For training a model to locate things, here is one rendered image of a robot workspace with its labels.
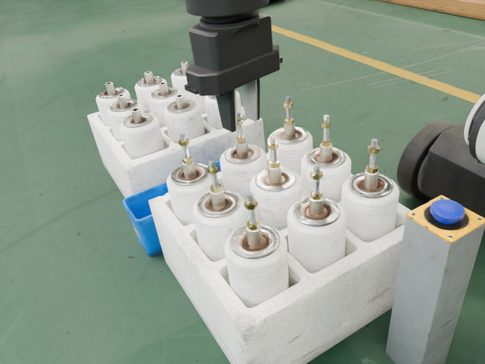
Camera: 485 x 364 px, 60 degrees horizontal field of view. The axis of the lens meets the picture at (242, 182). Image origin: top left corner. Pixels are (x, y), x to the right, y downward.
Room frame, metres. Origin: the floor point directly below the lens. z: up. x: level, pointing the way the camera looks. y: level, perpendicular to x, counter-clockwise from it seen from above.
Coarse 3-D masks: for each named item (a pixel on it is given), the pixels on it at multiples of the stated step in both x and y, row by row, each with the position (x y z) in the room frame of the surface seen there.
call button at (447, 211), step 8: (440, 200) 0.43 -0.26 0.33; (448, 200) 0.43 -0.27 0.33; (432, 208) 0.42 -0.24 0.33; (440, 208) 0.41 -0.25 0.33; (448, 208) 0.41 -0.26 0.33; (456, 208) 0.41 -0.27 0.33; (440, 216) 0.40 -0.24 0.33; (448, 216) 0.40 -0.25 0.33; (456, 216) 0.39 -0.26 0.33; (448, 224) 0.40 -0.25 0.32
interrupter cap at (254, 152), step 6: (252, 144) 0.77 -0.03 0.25; (228, 150) 0.76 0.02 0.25; (234, 150) 0.76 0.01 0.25; (252, 150) 0.75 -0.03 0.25; (258, 150) 0.74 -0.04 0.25; (228, 156) 0.74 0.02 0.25; (234, 156) 0.74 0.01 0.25; (246, 156) 0.73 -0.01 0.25; (252, 156) 0.72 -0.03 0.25; (258, 156) 0.72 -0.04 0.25; (234, 162) 0.71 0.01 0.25; (240, 162) 0.71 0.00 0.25; (246, 162) 0.71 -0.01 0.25
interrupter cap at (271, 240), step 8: (240, 232) 0.50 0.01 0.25; (264, 232) 0.50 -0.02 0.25; (272, 232) 0.49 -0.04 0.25; (232, 240) 0.48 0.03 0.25; (240, 240) 0.48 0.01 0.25; (264, 240) 0.48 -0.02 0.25; (272, 240) 0.47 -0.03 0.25; (232, 248) 0.47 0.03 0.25; (240, 248) 0.46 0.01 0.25; (248, 248) 0.46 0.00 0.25; (256, 248) 0.46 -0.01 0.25; (264, 248) 0.46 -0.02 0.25; (272, 248) 0.46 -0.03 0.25; (240, 256) 0.45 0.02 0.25; (248, 256) 0.44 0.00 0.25; (256, 256) 0.44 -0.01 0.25; (264, 256) 0.44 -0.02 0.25
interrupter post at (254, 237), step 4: (260, 228) 0.47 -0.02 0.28; (248, 232) 0.47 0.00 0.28; (252, 232) 0.47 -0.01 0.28; (256, 232) 0.47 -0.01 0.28; (260, 232) 0.47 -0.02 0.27; (248, 236) 0.47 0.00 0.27; (252, 236) 0.47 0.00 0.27; (256, 236) 0.47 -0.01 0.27; (260, 236) 0.47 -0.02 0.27; (248, 240) 0.47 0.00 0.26; (252, 240) 0.47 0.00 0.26; (256, 240) 0.47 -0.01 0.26; (260, 240) 0.47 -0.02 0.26; (252, 244) 0.47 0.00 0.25; (256, 244) 0.47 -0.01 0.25; (260, 244) 0.47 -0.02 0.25
